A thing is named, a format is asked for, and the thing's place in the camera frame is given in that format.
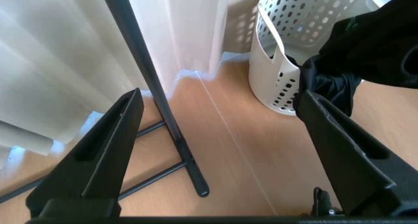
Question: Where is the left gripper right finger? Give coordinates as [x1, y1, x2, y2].
[295, 89, 418, 217]

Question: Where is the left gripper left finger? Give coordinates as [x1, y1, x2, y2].
[25, 88, 145, 218]

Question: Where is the black knit garment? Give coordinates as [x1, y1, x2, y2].
[318, 0, 418, 89]

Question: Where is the black clothes rack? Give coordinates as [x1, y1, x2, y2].
[0, 0, 210, 205]

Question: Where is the white laundry basket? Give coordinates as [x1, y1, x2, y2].
[248, 0, 379, 116]

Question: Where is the beige curtain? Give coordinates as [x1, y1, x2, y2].
[0, 0, 267, 172]

